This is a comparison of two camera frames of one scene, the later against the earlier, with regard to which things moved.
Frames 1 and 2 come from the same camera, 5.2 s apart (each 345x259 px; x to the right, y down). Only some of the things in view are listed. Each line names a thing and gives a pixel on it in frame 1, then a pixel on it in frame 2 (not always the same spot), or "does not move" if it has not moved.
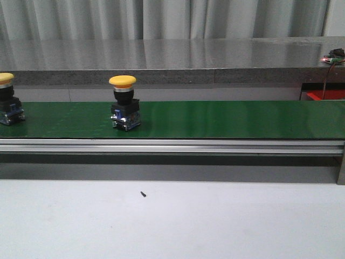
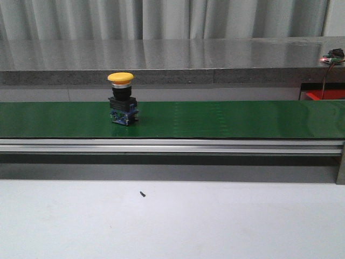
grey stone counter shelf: x=34 y=60 does not move
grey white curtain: x=101 y=19 does not move
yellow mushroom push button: x=11 y=110 to x=123 y=107
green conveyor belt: x=245 y=120 does not move
